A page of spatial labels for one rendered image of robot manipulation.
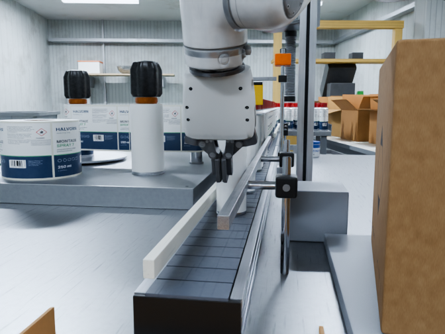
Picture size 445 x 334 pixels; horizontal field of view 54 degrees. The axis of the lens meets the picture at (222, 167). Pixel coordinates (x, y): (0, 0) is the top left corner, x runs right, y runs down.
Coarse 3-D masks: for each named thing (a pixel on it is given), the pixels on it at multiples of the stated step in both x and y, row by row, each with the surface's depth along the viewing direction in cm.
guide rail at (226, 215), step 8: (264, 144) 114; (264, 152) 103; (256, 160) 81; (248, 168) 71; (256, 168) 77; (248, 176) 63; (240, 184) 57; (232, 192) 52; (240, 192) 52; (232, 200) 47; (240, 200) 51; (224, 208) 44; (232, 208) 44; (224, 216) 41; (232, 216) 43; (224, 224) 41
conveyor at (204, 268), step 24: (264, 168) 128; (216, 216) 73; (240, 216) 73; (192, 240) 60; (216, 240) 60; (240, 240) 60; (168, 264) 51; (192, 264) 51; (216, 264) 51; (168, 288) 44; (192, 288) 44; (216, 288) 44
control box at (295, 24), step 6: (318, 0) 123; (318, 6) 123; (318, 12) 124; (318, 18) 124; (294, 24) 121; (318, 24) 124; (264, 30) 131; (270, 30) 131; (276, 30) 131; (282, 30) 131
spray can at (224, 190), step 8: (224, 144) 72; (240, 152) 72; (232, 160) 72; (240, 160) 72; (240, 168) 72; (232, 176) 72; (240, 176) 73; (224, 184) 73; (232, 184) 72; (224, 192) 73; (224, 200) 73; (240, 208) 73
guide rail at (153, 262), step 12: (216, 192) 80; (204, 204) 68; (192, 216) 60; (180, 228) 54; (192, 228) 60; (168, 240) 49; (180, 240) 53; (156, 252) 45; (168, 252) 48; (144, 264) 43; (156, 264) 43; (144, 276) 43
